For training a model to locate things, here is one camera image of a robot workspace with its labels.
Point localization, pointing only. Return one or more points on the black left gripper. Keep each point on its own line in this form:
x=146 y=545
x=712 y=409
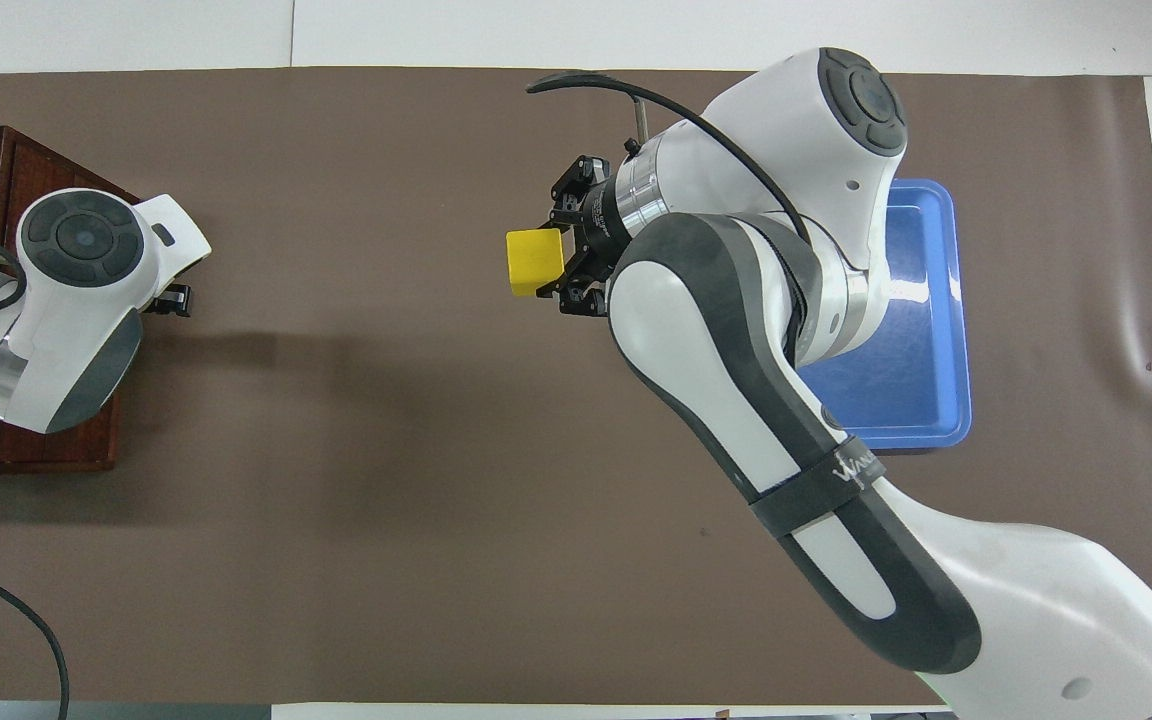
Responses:
x=158 y=300

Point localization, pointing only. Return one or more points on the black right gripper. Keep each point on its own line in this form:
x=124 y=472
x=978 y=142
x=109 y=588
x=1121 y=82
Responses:
x=598 y=220

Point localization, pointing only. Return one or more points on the yellow cube block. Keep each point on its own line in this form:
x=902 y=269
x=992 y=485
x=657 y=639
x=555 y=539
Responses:
x=534 y=262

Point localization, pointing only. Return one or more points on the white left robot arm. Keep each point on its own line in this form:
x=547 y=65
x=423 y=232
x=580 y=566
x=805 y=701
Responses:
x=76 y=300

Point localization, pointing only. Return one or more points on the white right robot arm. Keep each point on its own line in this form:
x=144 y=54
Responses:
x=736 y=350

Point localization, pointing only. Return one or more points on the brown table mat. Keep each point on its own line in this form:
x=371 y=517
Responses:
x=386 y=500

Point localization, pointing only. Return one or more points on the blue plastic tray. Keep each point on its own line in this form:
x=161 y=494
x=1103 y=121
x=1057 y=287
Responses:
x=916 y=350

